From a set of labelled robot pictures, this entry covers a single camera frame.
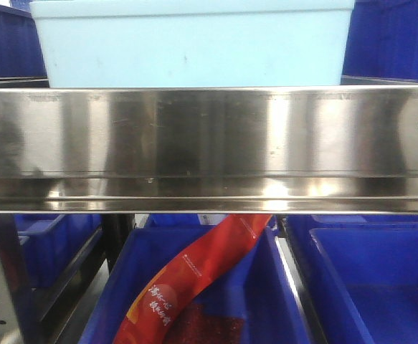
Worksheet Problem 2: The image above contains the right shelf steel front rail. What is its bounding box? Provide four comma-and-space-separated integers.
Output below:
0, 85, 418, 214

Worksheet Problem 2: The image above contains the red printed paper bag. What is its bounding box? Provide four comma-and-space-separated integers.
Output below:
113, 214, 272, 343

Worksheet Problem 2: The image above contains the blue bin holding red bag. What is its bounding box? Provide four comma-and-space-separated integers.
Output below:
80, 214, 312, 343

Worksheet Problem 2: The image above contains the blue bin right shelf left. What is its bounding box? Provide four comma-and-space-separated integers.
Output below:
14, 214, 101, 288

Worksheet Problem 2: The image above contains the blue bin upper left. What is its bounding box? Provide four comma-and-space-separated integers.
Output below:
0, 4, 47, 78

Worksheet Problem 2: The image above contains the blue bin shelf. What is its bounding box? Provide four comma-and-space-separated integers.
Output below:
14, 214, 101, 288
286, 214, 418, 343

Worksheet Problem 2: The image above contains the blue bin upper right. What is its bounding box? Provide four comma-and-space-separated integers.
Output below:
343, 1, 418, 81

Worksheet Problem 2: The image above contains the light teal plastic bin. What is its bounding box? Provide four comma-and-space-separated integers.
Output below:
30, 1, 354, 87

